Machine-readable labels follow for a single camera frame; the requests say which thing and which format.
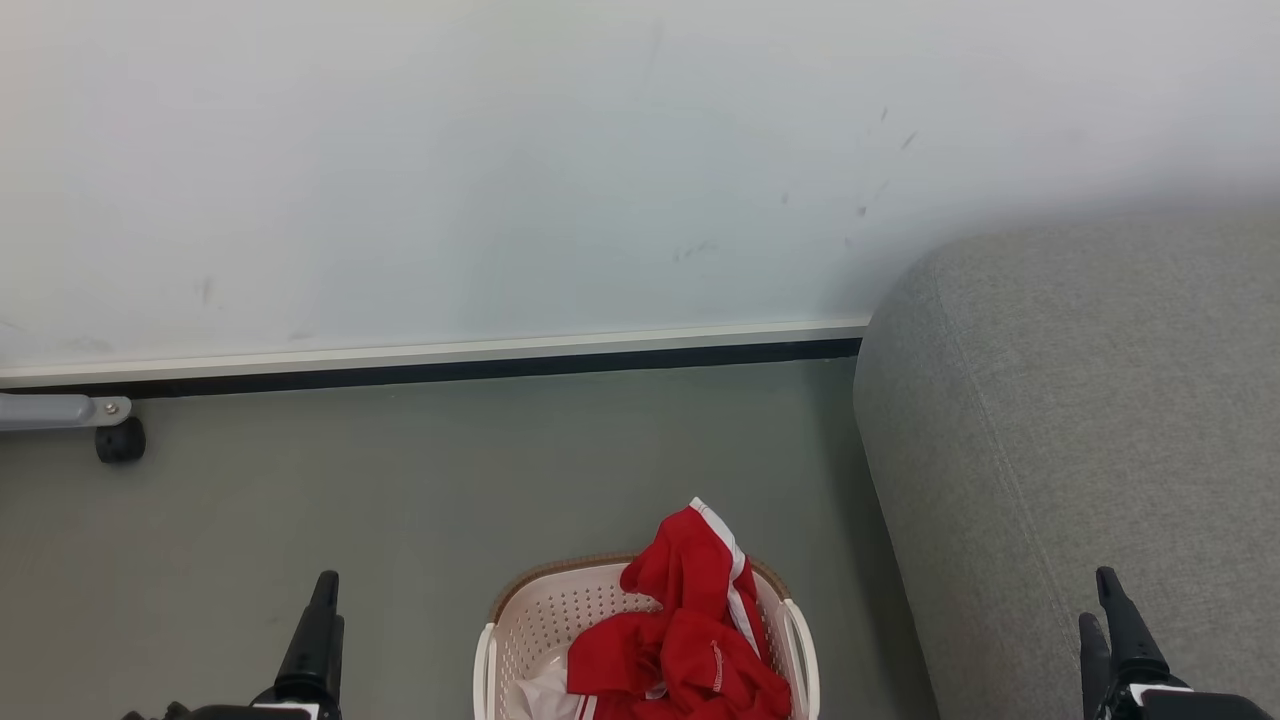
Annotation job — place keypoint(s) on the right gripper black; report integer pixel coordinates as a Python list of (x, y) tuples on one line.
[(1170, 705)]

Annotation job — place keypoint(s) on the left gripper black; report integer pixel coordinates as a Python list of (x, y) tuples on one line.
[(300, 712)]

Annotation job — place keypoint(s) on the plain red garment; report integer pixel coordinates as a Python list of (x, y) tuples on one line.
[(690, 670)]

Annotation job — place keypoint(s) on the red white striped garment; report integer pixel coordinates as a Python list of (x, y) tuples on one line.
[(690, 560)]

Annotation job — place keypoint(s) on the grey fabric sofa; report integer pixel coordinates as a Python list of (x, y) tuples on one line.
[(1080, 450)]

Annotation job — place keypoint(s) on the cream perforated laundry basket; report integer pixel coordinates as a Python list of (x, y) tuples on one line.
[(545, 620)]

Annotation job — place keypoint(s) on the white black baseboard strip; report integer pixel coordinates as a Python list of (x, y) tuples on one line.
[(400, 365)]

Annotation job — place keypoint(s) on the grey metal stand leg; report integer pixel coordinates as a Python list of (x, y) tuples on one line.
[(50, 411)]

